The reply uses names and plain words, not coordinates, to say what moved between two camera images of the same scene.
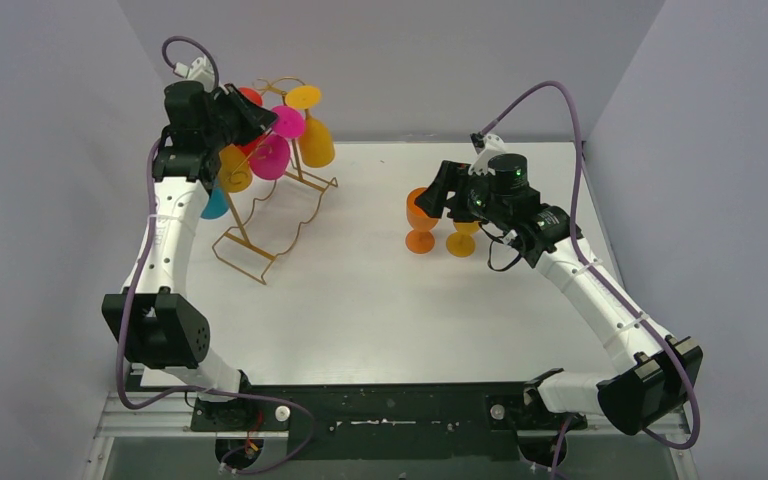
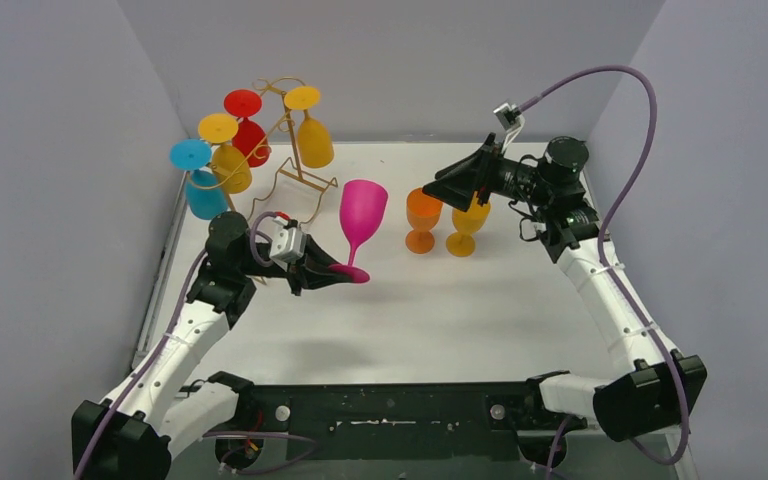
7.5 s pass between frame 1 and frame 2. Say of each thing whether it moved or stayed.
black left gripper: moved
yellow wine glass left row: stayed
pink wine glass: moved
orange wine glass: stayed
